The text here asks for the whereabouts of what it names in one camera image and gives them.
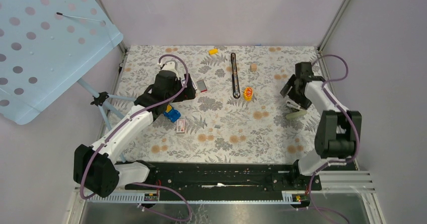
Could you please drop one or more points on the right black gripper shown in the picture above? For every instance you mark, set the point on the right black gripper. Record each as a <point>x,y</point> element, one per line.
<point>303,102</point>

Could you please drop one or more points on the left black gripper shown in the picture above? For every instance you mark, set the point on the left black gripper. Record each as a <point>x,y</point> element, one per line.
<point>188,93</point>

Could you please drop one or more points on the white beige stapler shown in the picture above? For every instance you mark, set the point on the white beige stapler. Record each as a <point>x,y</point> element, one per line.
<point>296,111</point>

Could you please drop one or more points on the grey red small box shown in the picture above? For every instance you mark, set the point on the grey red small box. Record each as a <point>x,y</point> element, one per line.
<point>201,86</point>

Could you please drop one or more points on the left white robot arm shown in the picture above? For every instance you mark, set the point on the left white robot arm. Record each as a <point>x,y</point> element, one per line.
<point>95,167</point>

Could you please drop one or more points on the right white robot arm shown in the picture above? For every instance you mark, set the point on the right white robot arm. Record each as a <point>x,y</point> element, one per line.
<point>337,138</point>

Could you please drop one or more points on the blue yellow toy car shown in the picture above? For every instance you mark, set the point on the blue yellow toy car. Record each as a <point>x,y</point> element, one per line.
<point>172,114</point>

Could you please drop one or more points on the yellow butterfly toy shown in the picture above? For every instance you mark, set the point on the yellow butterfly toy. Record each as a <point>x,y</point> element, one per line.
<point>248,93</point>

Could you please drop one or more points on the tan small cube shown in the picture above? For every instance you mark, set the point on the tan small cube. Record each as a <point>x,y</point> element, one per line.
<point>253,67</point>

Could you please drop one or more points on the yellow small block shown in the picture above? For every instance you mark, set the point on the yellow small block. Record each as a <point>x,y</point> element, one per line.
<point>213,51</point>

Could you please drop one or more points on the floral table mat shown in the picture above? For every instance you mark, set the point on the floral table mat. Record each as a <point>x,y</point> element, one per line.
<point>255,131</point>

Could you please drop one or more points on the blue perforated stand panel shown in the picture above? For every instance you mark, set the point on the blue perforated stand panel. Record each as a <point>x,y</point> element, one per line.
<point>46,47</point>

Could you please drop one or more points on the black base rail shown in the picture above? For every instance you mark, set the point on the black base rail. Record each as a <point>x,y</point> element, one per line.
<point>230,182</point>

